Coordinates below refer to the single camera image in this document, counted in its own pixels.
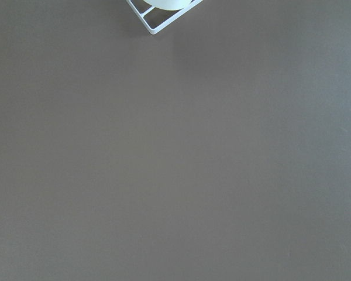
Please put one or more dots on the pale green cup on rack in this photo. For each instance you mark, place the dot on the pale green cup on rack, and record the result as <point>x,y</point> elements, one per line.
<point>169,5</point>

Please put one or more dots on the white wire cup rack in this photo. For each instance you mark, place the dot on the white wire cup rack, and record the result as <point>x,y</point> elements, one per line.
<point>154,19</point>

